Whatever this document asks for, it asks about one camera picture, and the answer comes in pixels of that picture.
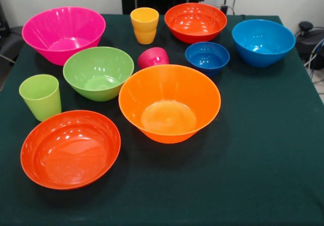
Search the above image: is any dark green table cloth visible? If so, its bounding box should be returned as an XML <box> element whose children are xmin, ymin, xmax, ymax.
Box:
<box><xmin>0</xmin><ymin>14</ymin><xmax>324</xmax><ymax>226</ymax></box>

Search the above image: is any red-orange bowl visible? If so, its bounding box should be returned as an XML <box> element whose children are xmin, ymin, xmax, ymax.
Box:
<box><xmin>20</xmin><ymin>110</ymin><xmax>122</xmax><ymax>191</ymax></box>
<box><xmin>164</xmin><ymin>3</ymin><xmax>228</xmax><ymax>44</ymax></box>

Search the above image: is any large orange bowl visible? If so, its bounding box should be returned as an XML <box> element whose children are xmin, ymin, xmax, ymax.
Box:
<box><xmin>118</xmin><ymin>64</ymin><xmax>222</xmax><ymax>144</ymax></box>

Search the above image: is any black pedestal foot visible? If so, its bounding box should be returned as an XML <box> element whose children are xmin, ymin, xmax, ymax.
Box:
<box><xmin>295</xmin><ymin>21</ymin><xmax>324</xmax><ymax>60</ymax></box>
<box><xmin>0</xmin><ymin>26</ymin><xmax>25</xmax><ymax>60</ymax></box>

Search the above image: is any small dark blue bowl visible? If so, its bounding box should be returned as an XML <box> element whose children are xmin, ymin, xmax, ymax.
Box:
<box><xmin>184</xmin><ymin>41</ymin><xmax>230</xmax><ymax>77</ymax></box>

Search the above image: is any large pink bowl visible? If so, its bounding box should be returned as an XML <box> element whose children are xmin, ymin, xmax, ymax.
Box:
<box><xmin>21</xmin><ymin>6</ymin><xmax>106</xmax><ymax>67</ymax></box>

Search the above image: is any raspberry red cup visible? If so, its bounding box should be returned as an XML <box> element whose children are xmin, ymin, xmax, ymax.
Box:
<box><xmin>137</xmin><ymin>47</ymin><xmax>170</xmax><ymax>70</ymax></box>

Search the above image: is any black equipment box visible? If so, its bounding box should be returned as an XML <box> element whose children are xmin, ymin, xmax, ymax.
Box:
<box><xmin>0</xmin><ymin>2</ymin><xmax>11</xmax><ymax>37</ymax></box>

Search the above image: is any yellow cup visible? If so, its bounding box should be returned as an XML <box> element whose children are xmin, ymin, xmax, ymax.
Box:
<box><xmin>130</xmin><ymin>7</ymin><xmax>159</xmax><ymax>45</ymax></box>

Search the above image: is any light green cup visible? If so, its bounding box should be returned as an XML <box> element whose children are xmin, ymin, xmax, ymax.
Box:
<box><xmin>18</xmin><ymin>74</ymin><xmax>62</xmax><ymax>122</ymax></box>

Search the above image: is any tangle of floor cables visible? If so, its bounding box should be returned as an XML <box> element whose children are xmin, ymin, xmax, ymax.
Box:
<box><xmin>302</xmin><ymin>26</ymin><xmax>324</xmax><ymax>80</ymax></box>

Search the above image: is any light blue bowl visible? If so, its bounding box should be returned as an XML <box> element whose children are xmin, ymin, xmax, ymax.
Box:
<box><xmin>231</xmin><ymin>19</ymin><xmax>296</xmax><ymax>68</ymax></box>

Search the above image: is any green bowl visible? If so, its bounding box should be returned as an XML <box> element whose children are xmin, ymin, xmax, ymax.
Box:
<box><xmin>62</xmin><ymin>46</ymin><xmax>135</xmax><ymax>102</ymax></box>

